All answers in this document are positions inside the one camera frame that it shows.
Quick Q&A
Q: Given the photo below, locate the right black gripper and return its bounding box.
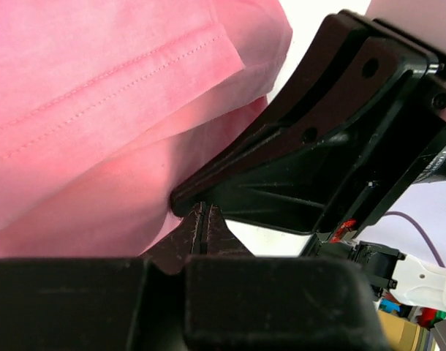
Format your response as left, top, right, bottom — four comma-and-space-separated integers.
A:
169, 10, 446, 257

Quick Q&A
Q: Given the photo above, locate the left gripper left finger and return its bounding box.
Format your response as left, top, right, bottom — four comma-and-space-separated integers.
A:
0, 203, 208, 351

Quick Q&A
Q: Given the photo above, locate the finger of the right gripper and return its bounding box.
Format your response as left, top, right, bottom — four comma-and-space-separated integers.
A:
171, 120, 377, 234

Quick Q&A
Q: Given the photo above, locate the pink t shirt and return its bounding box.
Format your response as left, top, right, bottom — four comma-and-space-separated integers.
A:
0, 1, 292, 258

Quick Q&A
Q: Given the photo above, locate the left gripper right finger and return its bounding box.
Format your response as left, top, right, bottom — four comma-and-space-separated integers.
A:
183, 204, 389, 350

